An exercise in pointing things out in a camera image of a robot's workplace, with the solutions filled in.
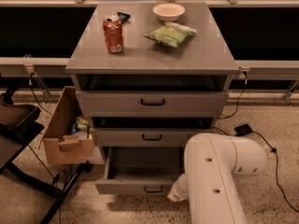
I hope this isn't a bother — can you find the cardboard box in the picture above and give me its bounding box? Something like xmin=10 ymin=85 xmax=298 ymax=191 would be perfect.
xmin=43 ymin=87 xmax=94 ymax=164

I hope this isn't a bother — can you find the black cable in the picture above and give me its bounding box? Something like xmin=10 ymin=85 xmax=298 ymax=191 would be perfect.
xmin=214 ymin=68 xmax=299 ymax=214
xmin=27 ymin=72 xmax=68 ymax=224

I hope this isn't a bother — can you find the green chip bag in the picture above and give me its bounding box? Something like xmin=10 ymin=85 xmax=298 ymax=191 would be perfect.
xmin=144 ymin=22 xmax=197 ymax=48

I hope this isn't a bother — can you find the grey drawer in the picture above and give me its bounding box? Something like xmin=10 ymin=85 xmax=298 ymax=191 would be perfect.
xmin=76 ymin=91 xmax=228 ymax=119
xmin=91 ymin=128 xmax=212 ymax=147
xmin=95 ymin=147 xmax=184 ymax=195

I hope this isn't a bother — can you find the grey middle drawer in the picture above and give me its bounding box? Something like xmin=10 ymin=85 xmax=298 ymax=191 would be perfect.
xmin=91 ymin=128 xmax=212 ymax=147

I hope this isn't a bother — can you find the green packet in box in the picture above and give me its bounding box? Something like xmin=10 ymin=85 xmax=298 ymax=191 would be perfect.
xmin=75 ymin=117 xmax=90 ymax=133

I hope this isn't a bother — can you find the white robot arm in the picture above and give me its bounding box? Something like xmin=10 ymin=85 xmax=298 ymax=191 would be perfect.
xmin=167 ymin=133 xmax=267 ymax=224

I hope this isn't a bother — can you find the black power adapter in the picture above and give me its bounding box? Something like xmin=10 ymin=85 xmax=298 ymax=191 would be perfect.
xmin=235 ymin=124 xmax=253 ymax=136

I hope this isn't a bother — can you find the grey metal railing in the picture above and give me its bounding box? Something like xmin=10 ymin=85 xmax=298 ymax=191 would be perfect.
xmin=0 ymin=0 xmax=299 ymax=107

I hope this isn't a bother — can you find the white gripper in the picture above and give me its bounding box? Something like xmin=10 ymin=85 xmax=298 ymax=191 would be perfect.
xmin=167 ymin=174 xmax=188 ymax=203

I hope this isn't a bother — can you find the black cable right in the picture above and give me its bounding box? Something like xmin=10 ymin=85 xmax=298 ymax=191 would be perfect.
xmin=214 ymin=68 xmax=299 ymax=214

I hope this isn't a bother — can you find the grey bottom drawer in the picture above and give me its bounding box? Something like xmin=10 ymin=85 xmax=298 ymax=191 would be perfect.
xmin=95 ymin=147 xmax=184 ymax=195

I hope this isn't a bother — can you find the orange soda can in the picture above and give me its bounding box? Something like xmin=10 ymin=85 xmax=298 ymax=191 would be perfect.
xmin=103 ymin=15 xmax=123 ymax=53

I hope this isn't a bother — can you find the grey drawer cabinet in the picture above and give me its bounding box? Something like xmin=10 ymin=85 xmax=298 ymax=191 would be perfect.
xmin=64 ymin=1 xmax=240 ymax=166

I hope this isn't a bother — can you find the black cable left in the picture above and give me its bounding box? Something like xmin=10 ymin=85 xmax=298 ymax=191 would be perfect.
xmin=27 ymin=72 xmax=68 ymax=224

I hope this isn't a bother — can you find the dark blue snack wrapper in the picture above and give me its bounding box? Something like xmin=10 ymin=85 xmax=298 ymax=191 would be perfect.
xmin=117 ymin=12 xmax=131 ymax=23

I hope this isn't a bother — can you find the grey top drawer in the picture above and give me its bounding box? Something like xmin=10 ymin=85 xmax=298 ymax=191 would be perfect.
xmin=76 ymin=91 xmax=228 ymax=119

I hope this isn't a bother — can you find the white bowl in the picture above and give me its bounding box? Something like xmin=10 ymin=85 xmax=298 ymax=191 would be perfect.
xmin=153 ymin=3 xmax=185 ymax=21

